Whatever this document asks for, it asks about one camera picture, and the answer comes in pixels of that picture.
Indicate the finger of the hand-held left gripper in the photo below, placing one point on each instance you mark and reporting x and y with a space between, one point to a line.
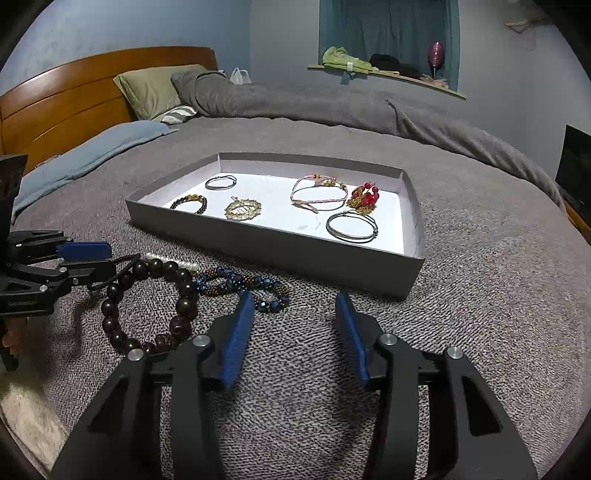
87 270
85 250

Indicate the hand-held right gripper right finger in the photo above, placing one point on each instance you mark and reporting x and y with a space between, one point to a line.
353 337

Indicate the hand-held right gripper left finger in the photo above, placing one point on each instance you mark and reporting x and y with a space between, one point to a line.
235 341

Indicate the grey shallow cardboard box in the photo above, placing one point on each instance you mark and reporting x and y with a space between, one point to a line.
277 258

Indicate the double silver bangle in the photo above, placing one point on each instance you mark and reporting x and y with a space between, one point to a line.
334 233

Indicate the thin silver bangle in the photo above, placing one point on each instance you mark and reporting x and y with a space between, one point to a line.
213 187

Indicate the person's left hand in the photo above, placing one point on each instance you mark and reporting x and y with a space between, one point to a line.
11 334

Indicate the blue blanket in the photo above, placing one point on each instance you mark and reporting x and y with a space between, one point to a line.
92 147

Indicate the grey knit bedspread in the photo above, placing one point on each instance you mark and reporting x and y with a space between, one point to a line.
485 300

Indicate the wooden headboard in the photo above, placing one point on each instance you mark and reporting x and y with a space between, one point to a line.
55 106

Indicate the striped pillow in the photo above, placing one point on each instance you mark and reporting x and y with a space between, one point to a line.
178 114

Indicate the green pillow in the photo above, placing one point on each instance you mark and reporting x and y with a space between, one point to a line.
152 92

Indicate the white plastic bag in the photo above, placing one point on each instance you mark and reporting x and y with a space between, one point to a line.
240 77

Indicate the grey duvet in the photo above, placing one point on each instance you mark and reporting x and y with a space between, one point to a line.
323 106

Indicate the wooden television stand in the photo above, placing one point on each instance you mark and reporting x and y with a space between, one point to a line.
579 217

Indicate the wooden window sill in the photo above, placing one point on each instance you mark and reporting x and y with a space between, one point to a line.
455 94

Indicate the pink cloth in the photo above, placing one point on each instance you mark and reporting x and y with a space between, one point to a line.
436 82

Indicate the black cloth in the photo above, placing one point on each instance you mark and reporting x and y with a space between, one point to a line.
392 63

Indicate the green cloth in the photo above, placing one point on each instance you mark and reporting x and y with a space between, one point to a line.
341 57

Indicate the black television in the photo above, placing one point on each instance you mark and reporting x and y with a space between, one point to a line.
577 166

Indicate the teal curtain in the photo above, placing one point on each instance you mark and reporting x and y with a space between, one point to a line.
392 27

